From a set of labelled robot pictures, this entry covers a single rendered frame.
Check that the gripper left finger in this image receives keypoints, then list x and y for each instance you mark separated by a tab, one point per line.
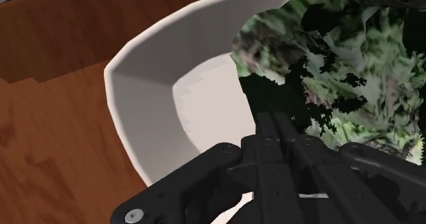
186	183

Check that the green leafy lettuce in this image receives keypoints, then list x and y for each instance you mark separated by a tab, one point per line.
366	66

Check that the white bowl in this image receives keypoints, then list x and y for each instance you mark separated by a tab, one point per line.
149	100

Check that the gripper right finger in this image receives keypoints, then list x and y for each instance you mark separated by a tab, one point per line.
359	183

